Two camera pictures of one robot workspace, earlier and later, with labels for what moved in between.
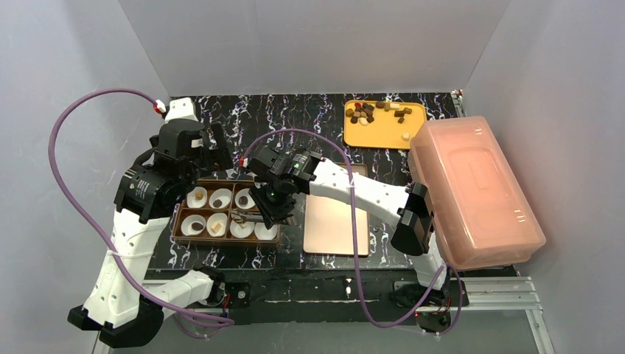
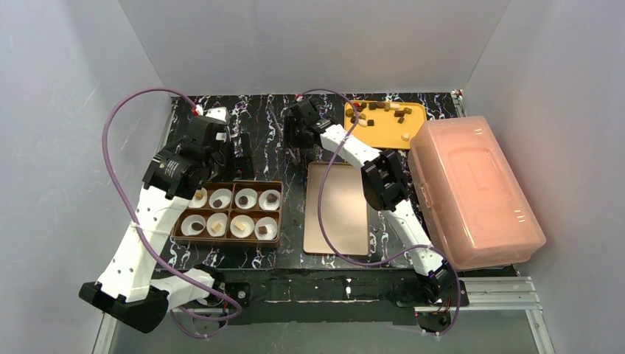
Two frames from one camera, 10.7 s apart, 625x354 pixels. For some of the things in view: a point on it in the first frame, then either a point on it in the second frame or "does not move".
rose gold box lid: x=328 y=223 does not move
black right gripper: x=273 y=210 → x=292 y=131
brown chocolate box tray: x=222 y=212 does not move
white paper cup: x=217 y=223 does not move
